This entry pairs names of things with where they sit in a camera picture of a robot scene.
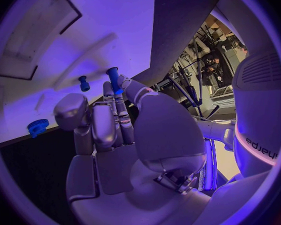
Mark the blue gear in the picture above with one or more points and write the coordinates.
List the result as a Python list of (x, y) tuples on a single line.
[(37, 127)]

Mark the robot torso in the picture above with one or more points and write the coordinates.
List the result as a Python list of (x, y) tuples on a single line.
[(260, 106)]

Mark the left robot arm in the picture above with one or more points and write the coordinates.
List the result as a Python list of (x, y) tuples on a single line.
[(215, 132)]

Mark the white task board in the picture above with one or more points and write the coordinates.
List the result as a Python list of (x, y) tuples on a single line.
[(112, 15)]

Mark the short blue peg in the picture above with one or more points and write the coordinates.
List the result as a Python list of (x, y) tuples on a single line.
[(84, 84)]

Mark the black tripod stand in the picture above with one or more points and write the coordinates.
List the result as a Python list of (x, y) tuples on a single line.
[(196, 90)]

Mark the glowing light bar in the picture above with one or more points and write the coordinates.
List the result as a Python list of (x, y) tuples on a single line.
[(208, 163)]

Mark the long blue peg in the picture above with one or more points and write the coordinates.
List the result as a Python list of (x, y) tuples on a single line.
[(114, 78)]

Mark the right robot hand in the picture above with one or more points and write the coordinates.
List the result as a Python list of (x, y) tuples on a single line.
[(168, 131)]

